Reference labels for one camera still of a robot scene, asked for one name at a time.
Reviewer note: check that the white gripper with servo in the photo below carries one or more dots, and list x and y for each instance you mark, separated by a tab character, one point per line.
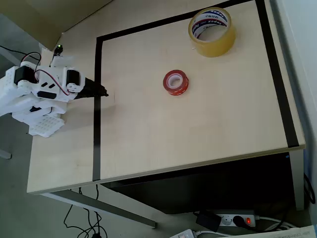
73	82

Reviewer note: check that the red tape roll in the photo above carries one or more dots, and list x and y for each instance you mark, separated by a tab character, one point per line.
183	88

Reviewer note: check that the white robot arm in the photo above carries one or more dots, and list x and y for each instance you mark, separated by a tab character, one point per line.
10	99

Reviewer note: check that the large yellow tape roll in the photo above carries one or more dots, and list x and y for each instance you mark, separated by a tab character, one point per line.
218	47

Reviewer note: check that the wide black tape strip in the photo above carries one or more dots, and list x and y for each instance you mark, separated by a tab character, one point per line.
277	74

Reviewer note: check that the controller board with green LED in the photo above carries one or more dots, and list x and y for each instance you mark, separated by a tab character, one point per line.
60	59

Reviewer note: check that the grey metal leg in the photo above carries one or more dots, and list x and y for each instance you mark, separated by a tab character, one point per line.
10	58

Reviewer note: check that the cardboard box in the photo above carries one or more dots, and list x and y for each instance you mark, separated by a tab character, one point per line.
37	19

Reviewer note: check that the grey metal foot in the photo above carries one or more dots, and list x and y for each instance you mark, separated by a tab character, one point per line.
5	154

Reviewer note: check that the white power strip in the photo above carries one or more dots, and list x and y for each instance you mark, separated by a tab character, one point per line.
184	233

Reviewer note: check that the black power adapter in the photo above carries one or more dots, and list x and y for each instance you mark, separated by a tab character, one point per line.
208	220

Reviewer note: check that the black round plug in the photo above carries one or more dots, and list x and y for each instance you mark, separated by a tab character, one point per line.
238	220

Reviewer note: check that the grey upright table leg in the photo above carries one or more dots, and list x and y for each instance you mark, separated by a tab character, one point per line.
297	178

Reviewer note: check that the printed paper sheet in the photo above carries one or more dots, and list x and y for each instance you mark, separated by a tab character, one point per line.
292	233

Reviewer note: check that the white perforated base plate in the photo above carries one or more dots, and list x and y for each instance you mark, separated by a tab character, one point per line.
45	126

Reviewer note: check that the grey slanted table frame bar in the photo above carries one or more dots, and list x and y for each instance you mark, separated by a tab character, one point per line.
111	208

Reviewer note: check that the grey power strip red switch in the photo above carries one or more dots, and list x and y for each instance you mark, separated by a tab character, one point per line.
248	219

